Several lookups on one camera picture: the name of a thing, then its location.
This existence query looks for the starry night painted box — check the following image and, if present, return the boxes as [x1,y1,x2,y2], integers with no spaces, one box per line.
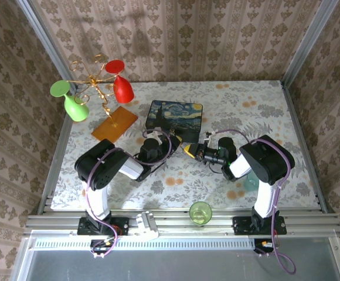
[144,100,204,145]

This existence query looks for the teal transparent glass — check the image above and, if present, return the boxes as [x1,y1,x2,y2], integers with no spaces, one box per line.
[243,171,259,193]

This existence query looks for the green transparent plastic cup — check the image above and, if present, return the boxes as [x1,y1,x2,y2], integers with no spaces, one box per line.
[189,201,213,227]

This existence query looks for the red plastic wine glass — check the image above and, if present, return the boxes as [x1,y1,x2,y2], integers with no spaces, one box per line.
[104,59,135,104]

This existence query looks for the green plastic wine glass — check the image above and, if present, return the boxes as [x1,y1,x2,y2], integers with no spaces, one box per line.
[49,80,90,123]

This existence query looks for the black connector board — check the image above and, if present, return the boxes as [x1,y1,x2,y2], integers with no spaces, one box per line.
[253,238,280,258]
[90,239,114,259]

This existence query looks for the grey metal sheet panel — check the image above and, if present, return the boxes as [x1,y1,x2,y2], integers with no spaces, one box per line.
[11,237,340,281]

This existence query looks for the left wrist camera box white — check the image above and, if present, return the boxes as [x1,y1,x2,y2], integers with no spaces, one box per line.
[144,131,163,142]

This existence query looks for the gold wire glass stand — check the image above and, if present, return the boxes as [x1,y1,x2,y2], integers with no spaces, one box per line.
[69,53,139,143]

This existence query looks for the aluminium front frame rail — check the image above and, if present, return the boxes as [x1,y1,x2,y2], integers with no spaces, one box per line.
[23,208,340,239]

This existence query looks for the white plastic mount bracket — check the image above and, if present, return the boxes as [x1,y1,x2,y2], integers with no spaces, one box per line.
[135,210,160,242]

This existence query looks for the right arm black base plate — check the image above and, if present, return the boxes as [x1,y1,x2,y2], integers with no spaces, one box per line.
[232,215,288,236]

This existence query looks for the aluminium side frame rail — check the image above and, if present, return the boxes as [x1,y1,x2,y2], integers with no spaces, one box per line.
[36,84,74,215]
[280,80,336,214]

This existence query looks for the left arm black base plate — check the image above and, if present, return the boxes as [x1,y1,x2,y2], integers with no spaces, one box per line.
[77,217,130,237]

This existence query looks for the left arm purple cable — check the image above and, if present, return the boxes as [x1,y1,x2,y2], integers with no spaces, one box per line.
[83,128,174,259]

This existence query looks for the white slotted cable duct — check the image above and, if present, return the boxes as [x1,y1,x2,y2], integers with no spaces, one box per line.
[30,237,257,251]

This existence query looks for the aluminium frame post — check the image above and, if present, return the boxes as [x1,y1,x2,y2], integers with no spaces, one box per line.
[15,0,80,90]
[281,0,340,86]

